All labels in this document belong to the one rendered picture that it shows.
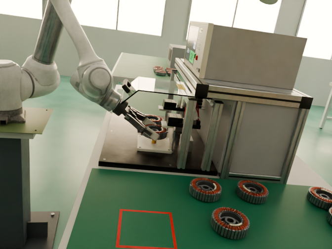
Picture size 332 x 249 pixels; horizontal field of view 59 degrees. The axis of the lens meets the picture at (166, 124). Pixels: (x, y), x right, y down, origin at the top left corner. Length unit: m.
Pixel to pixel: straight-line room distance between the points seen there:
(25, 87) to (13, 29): 4.84
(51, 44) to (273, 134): 1.11
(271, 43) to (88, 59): 0.68
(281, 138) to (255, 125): 0.13
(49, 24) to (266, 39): 0.98
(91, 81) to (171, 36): 5.00
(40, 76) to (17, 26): 4.76
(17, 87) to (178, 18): 4.72
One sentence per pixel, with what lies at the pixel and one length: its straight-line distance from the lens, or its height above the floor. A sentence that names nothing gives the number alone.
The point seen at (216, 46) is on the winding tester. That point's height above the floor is 1.24.
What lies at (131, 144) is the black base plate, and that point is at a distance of 1.33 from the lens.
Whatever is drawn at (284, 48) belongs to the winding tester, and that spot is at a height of 1.27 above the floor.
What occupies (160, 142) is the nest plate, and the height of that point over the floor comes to 0.78.
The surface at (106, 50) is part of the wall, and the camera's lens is 6.02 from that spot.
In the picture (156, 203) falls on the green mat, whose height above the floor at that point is 0.75.
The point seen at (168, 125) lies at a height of 0.88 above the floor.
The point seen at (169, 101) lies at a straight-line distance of 1.51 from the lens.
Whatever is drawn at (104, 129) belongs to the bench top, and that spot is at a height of 0.75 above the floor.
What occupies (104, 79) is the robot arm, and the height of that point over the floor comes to 1.09.
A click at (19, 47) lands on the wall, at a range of 6.40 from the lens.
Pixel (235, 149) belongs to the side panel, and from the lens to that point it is 1.19.
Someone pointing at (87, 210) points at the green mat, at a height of 0.75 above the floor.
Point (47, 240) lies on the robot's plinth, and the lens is 1.97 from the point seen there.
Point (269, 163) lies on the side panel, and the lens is 1.26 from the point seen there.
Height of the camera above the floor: 1.31
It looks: 19 degrees down
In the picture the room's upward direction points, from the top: 8 degrees clockwise
